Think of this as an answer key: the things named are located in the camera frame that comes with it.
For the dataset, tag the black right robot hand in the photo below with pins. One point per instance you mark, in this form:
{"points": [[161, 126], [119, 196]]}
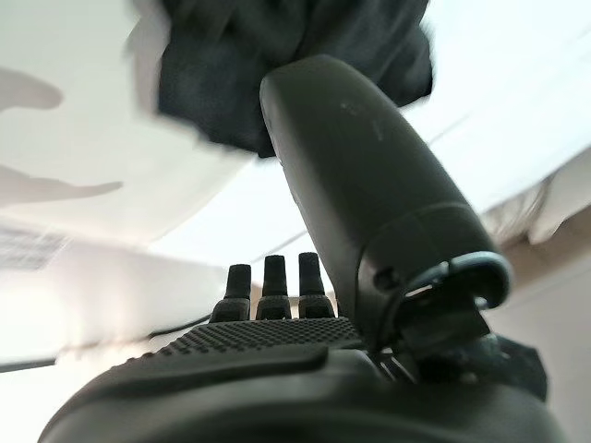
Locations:
{"points": [[369, 184]]}

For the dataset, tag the dark navy garment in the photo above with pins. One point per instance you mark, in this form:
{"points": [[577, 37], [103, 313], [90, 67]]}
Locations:
{"points": [[221, 69]]}

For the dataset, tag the white t-shirt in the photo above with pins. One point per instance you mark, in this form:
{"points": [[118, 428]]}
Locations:
{"points": [[115, 138]]}

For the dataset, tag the bed with beige cover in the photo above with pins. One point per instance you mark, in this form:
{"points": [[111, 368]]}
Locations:
{"points": [[549, 212]]}

